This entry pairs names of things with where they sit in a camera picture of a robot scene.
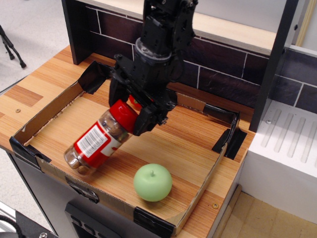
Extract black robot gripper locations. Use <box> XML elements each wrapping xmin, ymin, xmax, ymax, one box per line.
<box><xmin>108</xmin><ymin>54</ymin><xmax>176</xmax><ymax>136</ymax></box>

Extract red lidded spice bottle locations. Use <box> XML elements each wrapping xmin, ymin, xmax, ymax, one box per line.
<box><xmin>64</xmin><ymin>100</ymin><xmax>138</xmax><ymax>176</ymax></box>

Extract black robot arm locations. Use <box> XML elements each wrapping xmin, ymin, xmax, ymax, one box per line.
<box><xmin>109</xmin><ymin>0</ymin><xmax>198</xmax><ymax>136</ymax></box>

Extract red toy tomato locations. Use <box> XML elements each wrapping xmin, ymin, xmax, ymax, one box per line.
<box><xmin>128</xmin><ymin>95</ymin><xmax>142</xmax><ymax>110</ymax></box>

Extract green toy apple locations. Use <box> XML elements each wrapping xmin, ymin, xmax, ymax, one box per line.
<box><xmin>133</xmin><ymin>164</ymin><xmax>172</xmax><ymax>202</ymax></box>

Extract brass screw front right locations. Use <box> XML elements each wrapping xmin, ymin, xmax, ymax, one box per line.
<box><xmin>212</xmin><ymin>203</ymin><xmax>219</xmax><ymax>209</ymax></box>

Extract black tripod leg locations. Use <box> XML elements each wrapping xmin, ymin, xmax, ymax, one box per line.
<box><xmin>0</xmin><ymin>26</ymin><xmax>26</xmax><ymax>68</ymax></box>

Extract light wooden shelf board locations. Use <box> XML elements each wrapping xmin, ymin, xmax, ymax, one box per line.
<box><xmin>83</xmin><ymin>0</ymin><xmax>276</xmax><ymax>56</ymax></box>

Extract white sink drainboard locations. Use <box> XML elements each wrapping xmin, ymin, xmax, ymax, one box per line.
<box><xmin>239</xmin><ymin>44</ymin><xmax>317</xmax><ymax>225</ymax></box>

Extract black shelf post left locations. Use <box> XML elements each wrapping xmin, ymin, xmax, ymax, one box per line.
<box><xmin>61</xmin><ymin>0</ymin><xmax>97</xmax><ymax>65</ymax></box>

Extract black shelf post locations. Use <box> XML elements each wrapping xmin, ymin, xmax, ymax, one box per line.
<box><xmin>249</xmin><ymin>0</ymin><xmax>299</xmax><ymax>132</ymax></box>
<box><xmin>61</xmin><ymin>0</ymin><xmax>97</xmax><ymax>65</ymax></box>

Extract black shelf post right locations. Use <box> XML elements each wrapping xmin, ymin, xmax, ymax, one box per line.
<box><xmin>249</xmin><ymin>0</ymin><xmax>299</xmax><ymax>132</ymax></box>

